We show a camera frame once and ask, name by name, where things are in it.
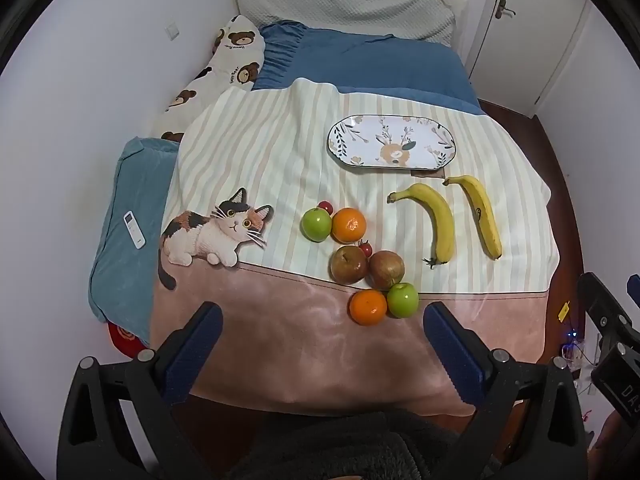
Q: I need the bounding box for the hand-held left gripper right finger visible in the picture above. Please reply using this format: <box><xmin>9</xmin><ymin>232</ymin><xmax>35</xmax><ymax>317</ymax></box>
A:
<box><xmin>422</xmin><ymin>301</ymin><xmax>588</xmax><ymax>480</ymax></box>

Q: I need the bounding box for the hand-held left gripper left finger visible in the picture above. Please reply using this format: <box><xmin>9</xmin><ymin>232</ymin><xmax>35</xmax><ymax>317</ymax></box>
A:
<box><xmin>56</xmin><ymin>301</ymin><xmax>224</xmax><ymax>480</ymax></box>

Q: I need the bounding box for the green apple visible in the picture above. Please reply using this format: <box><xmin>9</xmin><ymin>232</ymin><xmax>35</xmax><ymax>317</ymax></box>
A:
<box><xmin>386</xmin><ymin>282</ymin><xmax>420</xmax><ymax>319</ymax></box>
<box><xmin>300</xmin><ymin>207</ymin><xmax>333</xmax><ymax>243</ymax></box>

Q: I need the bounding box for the orange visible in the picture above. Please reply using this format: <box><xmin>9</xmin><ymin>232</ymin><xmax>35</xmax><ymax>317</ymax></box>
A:
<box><xmin>349</xmin><ymin>288</ymin><xmax>389</xmax><ymax>326</ymax></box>
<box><xmin>331</xmin><ymin>207</ymin><xmax>368</xmax><ymax>244</ymax></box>

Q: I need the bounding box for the red-brown apple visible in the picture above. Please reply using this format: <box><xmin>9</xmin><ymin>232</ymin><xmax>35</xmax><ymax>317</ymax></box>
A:
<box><xmin>329</xmin><ymin>245</ymin><xmax>372</xmax><ymax>285</ymax></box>
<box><xmin>369</xmin><ymin>250</ymin><xmax>406</xmax><ymax>291</ymax></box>

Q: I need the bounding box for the curved yellow banana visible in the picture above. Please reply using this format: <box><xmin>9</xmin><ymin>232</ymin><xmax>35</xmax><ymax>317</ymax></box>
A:
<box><xmin>386</xmin><ymin>183</ymin><xmax>456</xmax><ymax>268</ymax></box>

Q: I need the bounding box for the straighter yellow banana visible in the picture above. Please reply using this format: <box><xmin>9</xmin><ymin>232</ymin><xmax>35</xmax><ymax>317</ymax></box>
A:
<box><xmin>442</xmin><ymin>175</ymin><xmax>503</xmax><ymax>261</ymax></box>

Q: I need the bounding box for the oval floral deer plate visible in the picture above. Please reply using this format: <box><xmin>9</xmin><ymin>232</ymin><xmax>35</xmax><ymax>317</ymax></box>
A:
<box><xmin>327</xmin><ymin>115</ymin><xmax>457</xmax><ymax>170</ymax></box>

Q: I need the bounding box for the red patterned item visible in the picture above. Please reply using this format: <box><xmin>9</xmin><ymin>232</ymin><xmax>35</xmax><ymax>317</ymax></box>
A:
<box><xmin>107</xmin><ymin>322</ymin><xmax>150</xmax><ymax>359</ymax></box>

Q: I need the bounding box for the teal pillow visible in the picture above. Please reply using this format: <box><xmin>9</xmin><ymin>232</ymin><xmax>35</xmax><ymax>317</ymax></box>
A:
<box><xmin>89</xmin><ymin>136</ymin><xmax>181</xmax><ymax>348</ymax></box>

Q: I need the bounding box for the white remote control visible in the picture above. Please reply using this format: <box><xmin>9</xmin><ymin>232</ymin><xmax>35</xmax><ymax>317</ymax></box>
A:
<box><xmin>123</xmin><ymin>210</ymin><xmax>146</xmax><ymax>250</ymax></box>

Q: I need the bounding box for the striped cat print blanket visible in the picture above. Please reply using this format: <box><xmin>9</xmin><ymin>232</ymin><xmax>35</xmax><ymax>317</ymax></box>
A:
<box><xmin>150</xmin><ymin>77</ymin><xmax>552</xmax><ymax>418</ymax></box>

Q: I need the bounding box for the white door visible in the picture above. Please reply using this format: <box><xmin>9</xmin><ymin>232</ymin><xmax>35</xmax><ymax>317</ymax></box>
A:
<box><xmin>466</xmin><ymin>0</ymin><xmax>590</xmax><ymax>117</ymax></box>

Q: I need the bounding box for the white bear print pillow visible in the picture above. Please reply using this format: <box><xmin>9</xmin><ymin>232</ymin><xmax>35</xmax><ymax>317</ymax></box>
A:
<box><xmin>148</xmin><ymin>14</ymin><xmax>266</xmax><ymax>143</ymax></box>

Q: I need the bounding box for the blue bed sheet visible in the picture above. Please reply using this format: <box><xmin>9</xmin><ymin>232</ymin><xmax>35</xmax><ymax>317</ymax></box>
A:
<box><xmin>250</xmin><ymin>21</ymin><xmax>487</xmax><ymax>116</ymax></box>

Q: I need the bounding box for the grey quilted pillow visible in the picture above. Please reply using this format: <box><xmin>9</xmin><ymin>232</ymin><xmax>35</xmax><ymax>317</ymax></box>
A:
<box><xmin>232</xmin><ymin>0</ymin><xmax>463</xmax><ymax>46</ymax></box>

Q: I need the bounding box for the white power strip with cables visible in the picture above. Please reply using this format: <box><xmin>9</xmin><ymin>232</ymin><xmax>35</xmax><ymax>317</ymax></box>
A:
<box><xmin>560</xmin><ymin>329</ymin><xmax>601</xmax><ymax>396</ymax></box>

